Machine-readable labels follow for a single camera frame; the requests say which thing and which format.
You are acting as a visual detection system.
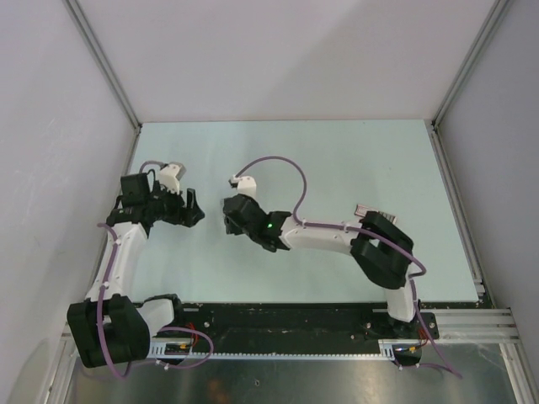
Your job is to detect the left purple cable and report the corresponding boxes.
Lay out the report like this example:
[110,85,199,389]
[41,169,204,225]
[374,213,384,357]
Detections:
[96,160,215,380]

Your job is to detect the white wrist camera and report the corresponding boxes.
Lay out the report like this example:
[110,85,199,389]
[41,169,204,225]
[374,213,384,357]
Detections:
[229,176,257,199]
[157,162,186,194]

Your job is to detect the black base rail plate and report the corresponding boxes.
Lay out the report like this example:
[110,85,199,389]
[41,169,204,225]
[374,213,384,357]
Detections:
[152,303,440,354]

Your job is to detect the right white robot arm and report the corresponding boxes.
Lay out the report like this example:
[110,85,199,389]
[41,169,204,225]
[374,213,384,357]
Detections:
[222,194,419,338]

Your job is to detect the aluminium frame rails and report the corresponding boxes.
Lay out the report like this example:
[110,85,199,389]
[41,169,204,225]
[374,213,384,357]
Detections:
[425,120,538,403]

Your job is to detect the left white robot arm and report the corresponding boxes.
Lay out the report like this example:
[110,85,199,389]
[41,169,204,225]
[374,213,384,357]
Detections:
[67,163,205,369]

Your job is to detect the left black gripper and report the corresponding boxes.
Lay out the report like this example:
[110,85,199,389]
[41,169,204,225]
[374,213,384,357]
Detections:
[145,180,204,227]

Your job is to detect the purple cable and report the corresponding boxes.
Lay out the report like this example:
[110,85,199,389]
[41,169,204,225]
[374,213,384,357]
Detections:
[233,156,462,379]
[96,160,215,380]

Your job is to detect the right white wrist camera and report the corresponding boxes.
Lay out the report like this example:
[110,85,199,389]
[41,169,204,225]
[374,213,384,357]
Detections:
[229,176,257,199]

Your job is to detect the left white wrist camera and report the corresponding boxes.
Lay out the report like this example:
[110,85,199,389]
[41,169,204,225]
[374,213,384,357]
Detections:
[157,162,186,194]

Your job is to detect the red white staples box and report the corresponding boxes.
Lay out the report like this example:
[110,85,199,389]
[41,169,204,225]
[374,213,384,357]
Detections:
[354,205,397,225]

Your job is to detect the grey slotted cable duct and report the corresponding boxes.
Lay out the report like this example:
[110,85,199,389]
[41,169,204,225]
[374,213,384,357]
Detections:
[147,340,422,364]

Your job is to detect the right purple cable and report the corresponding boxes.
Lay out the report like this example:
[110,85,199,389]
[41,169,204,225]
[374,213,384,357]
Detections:
[233,156,462,379]

